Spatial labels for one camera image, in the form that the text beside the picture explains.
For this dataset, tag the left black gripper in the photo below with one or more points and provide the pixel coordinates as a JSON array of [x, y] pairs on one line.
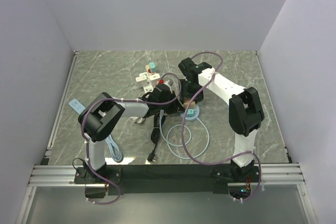
[[176, 107]]

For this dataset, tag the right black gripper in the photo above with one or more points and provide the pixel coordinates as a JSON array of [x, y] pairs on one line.
[[186, 95]]

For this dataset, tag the orange cube charger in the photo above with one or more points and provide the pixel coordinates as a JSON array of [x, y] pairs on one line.
[[189, 102]]

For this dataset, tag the teal charger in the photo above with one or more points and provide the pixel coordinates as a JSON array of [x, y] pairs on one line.
[[190, 113], [152, 67]]

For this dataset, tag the round blue socket hub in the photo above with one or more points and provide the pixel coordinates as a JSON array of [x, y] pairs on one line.
[[197, 111]]

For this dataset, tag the blue power strip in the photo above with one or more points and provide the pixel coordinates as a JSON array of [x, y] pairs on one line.
[[76, 106]]

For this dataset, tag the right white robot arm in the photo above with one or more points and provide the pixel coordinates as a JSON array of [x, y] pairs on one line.
[[245, 111]]

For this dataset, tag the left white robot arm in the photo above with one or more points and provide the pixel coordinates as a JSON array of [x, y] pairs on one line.
[[98, 120]]

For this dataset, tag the white cube power strip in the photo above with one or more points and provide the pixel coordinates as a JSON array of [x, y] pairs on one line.
[[143, 82]]

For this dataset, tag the teal charger on beige strip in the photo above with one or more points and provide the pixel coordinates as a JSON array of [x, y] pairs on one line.
[[152, 67]]

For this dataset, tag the beige power strip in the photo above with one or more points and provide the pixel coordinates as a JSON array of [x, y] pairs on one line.
[[154, 77]]

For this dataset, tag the black base bar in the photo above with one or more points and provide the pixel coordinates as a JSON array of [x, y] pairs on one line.
[[136, 179]]

